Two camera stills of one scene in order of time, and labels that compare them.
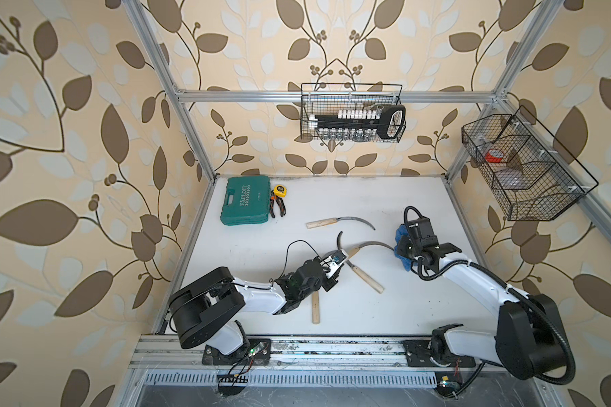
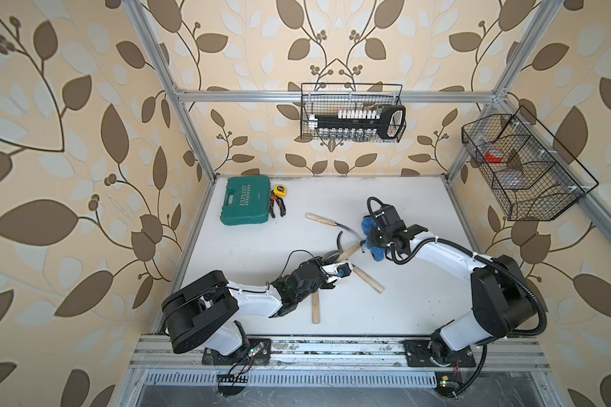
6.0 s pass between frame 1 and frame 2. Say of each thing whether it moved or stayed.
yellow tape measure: stayed
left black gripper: stayed
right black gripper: moved
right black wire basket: stayed
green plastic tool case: stayed
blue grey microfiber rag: moved
